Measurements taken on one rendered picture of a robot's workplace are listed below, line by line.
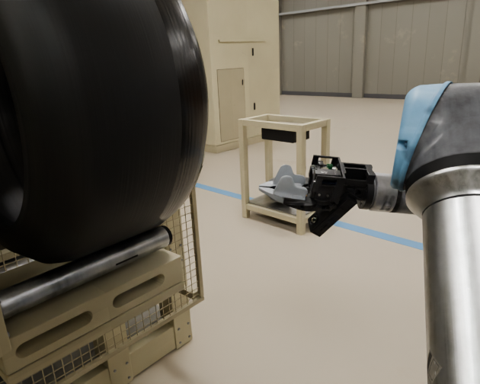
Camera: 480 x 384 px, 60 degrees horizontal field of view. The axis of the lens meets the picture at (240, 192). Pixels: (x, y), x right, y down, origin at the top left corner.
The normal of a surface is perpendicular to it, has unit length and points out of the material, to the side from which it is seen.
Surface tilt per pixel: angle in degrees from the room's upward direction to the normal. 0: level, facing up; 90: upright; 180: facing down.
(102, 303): 90
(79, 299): 0
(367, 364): 0
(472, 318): 46
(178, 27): 69
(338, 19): 90
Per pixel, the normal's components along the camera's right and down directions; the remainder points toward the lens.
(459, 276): -0.65, -0.47
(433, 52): -0.70, 0.26
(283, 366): -0.04, -0.95
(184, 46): 0.72, -0.08
